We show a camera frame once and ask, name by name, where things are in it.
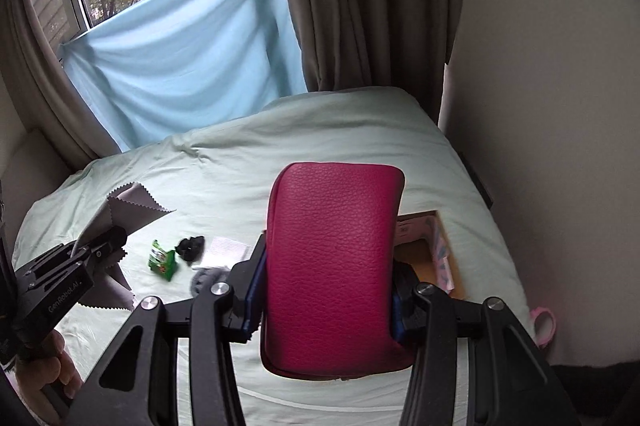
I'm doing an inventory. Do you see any light blue hanging cloth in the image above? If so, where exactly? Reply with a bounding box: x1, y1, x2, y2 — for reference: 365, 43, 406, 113
62, 0, 307, 151

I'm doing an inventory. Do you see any green wet wipes pack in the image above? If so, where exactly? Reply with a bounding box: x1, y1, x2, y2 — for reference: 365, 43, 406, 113
148, 240, 177, 281

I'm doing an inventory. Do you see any grey fuzzy sock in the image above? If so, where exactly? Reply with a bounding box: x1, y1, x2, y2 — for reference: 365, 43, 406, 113
190, 267, 230, 298

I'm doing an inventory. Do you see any cardboard box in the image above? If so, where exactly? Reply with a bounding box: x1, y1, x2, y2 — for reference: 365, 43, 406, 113
394, 210, 466, 300

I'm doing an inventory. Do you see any pale green bed sheet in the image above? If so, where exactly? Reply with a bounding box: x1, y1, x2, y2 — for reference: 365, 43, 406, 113
13, 87, 534, 425

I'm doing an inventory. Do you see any magenta leather pouch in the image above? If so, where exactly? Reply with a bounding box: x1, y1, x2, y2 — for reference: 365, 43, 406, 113
260, 162, 413, 380

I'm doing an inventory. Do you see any brown curtain left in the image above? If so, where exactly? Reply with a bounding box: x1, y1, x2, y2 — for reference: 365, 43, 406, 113
1, 0, 119, 170

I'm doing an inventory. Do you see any grey microfiber cloth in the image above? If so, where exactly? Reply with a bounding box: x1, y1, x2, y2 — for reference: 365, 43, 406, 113
70, 182, 171, 310

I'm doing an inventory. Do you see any person's left hand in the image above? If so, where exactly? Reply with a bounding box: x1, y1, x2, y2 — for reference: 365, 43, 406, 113
15, 331, 82, 425

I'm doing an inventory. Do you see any pink object beside bed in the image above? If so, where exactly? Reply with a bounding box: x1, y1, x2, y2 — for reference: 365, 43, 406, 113
530, 307, 556, 349

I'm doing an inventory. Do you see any black hair scrunchie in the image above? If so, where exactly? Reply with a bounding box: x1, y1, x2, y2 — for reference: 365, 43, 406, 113
176, 235, 205, 264

